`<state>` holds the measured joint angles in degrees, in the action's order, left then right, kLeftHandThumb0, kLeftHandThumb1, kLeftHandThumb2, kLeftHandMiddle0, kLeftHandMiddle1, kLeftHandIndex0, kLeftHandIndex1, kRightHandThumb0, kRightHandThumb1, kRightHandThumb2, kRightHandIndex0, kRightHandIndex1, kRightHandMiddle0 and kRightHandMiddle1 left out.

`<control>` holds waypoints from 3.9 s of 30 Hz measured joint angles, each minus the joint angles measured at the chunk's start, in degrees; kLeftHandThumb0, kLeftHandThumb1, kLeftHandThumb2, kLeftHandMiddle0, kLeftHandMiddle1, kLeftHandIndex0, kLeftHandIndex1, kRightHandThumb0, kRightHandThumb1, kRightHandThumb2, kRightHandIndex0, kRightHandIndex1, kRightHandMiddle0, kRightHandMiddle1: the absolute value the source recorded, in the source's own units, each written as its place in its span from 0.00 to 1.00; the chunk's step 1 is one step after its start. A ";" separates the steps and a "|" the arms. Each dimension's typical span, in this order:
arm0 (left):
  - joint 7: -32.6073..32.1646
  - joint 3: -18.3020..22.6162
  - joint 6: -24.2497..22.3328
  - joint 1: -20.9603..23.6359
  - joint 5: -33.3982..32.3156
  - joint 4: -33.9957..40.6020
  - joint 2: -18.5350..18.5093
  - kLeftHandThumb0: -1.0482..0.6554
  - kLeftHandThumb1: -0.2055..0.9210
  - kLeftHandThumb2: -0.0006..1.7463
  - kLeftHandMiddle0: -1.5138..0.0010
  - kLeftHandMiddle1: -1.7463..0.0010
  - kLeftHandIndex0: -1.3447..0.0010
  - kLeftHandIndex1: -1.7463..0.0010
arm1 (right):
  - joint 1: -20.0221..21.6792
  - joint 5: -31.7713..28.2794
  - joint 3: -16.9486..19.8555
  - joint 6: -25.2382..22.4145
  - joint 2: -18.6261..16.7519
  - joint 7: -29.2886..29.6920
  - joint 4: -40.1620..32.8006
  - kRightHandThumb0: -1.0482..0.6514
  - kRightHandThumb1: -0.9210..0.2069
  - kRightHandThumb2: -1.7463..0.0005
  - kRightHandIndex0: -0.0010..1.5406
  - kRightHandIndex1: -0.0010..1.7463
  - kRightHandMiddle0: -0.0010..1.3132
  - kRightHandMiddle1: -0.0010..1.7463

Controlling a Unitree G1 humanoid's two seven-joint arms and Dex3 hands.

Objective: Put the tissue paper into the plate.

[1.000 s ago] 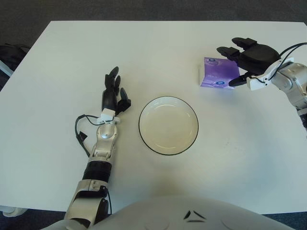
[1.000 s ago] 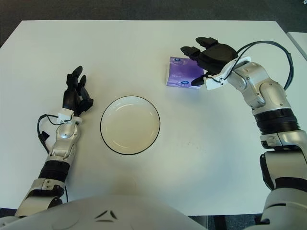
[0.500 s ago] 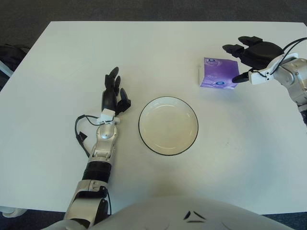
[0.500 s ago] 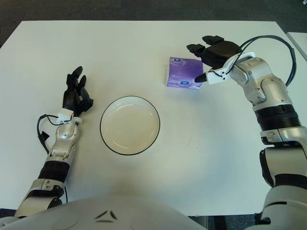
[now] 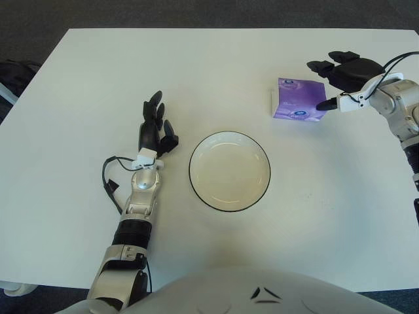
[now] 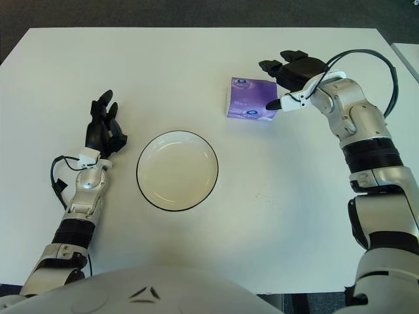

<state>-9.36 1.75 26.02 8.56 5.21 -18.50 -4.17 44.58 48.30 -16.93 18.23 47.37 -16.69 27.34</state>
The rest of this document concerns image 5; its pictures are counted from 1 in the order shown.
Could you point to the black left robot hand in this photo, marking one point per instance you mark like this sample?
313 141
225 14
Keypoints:
149 134

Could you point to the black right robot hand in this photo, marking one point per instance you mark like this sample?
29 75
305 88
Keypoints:
353 73

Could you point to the purple tissue paper pack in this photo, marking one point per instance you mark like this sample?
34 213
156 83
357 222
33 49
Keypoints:
294 98

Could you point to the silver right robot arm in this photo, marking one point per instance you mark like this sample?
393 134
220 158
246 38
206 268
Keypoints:
396 98

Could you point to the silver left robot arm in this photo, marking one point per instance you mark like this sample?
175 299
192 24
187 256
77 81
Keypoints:
142 183

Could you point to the white plate with black rim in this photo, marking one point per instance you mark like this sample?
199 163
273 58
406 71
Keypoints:
229 170

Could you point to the black bag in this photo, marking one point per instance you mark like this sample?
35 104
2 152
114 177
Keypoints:
13 75

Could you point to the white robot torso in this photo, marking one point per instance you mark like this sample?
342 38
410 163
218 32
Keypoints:
229 294

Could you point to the white table foot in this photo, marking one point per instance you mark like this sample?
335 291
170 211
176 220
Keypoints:
16 288

